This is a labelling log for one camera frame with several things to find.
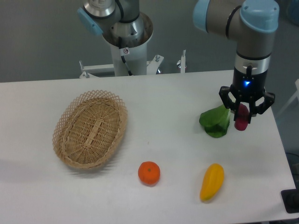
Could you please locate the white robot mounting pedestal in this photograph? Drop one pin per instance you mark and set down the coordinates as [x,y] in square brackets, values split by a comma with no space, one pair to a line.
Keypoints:
[128,46]

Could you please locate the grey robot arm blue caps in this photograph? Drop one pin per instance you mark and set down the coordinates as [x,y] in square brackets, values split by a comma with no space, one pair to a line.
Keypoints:
[250,23]

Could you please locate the purple red sweet potato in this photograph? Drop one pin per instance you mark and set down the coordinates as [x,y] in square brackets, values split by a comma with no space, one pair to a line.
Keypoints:
[241,121]

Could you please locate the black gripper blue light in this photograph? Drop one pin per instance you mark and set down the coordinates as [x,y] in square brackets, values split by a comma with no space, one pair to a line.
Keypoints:
[248,90]

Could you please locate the green bok choy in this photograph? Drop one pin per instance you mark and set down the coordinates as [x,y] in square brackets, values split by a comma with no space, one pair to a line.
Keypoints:
[215,121]

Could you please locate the orange tangerine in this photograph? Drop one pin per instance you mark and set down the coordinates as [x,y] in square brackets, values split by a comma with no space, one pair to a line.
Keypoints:
[149,173]

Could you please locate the black device at table edge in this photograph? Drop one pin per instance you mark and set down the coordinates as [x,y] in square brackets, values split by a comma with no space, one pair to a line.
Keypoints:
[291,200]

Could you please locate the yellow mango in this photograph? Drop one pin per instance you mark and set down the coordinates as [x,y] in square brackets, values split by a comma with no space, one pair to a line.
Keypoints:
[212,182]

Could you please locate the oval woven wicker basket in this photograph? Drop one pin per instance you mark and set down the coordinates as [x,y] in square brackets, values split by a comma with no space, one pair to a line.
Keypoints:
[90,130]

